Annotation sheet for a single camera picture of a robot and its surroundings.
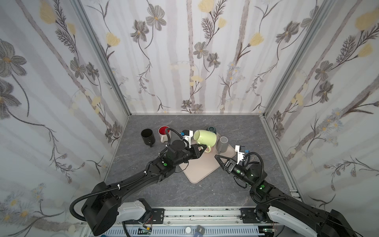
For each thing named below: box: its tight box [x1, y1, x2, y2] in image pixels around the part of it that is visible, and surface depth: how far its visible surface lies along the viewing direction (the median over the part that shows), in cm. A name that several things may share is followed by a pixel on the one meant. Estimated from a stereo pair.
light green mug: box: [193, 129, 218, 153], surface depth 76 cm
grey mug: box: [215, 136, 229, 155], surface depth 95 cm
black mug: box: [140, 128, 156, 148], surface depth 99 cm
